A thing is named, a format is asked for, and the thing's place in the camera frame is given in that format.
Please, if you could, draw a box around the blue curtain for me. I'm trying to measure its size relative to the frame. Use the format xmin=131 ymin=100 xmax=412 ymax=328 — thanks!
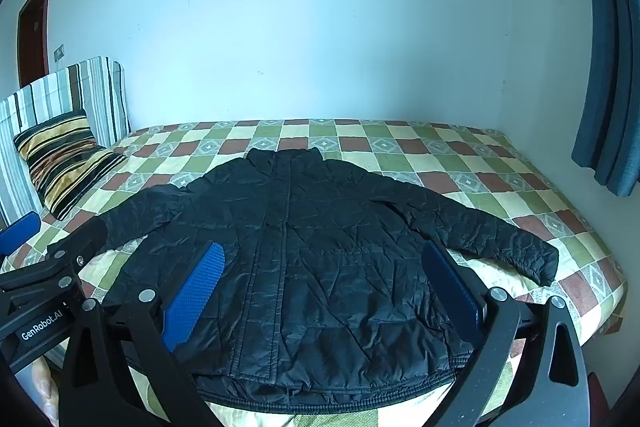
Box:
xmin=567 ymin=0 xmax=640 ymax=198

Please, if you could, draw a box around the grey striped pillow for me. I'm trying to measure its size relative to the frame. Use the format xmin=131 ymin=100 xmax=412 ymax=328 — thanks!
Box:
xmin=0 ymin=56 xmax=132 ymax=225

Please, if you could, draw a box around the black puffer jacket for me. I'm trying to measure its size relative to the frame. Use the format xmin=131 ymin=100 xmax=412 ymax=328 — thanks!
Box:
xmin=97 ymin=147 xmax=560 ymax=408

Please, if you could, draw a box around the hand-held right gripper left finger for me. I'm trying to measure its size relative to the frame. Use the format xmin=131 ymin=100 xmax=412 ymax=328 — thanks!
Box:
xmin=57 ymin=241 xmax=226 ymax=427

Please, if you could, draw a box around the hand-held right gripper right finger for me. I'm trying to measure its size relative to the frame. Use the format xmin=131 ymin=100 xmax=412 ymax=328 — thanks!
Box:
xmin=421 ymin=239 xmax=588 ymax=427

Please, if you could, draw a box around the checkered bed sheet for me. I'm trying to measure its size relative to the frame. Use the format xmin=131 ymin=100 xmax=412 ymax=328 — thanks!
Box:
xmin=0 ymin=118 xmax=628 ymax=427

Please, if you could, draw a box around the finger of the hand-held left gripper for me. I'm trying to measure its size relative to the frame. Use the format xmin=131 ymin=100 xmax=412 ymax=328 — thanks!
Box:
xmin=0 ymin=222 xmax=108 ymax=303
xmin=0 ymin=211 xmax=42 ymax=258

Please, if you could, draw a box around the brown wooden door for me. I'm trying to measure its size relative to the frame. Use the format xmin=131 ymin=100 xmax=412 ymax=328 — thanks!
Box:
xmin=17 ymin=0 xmax=54 ymax=88

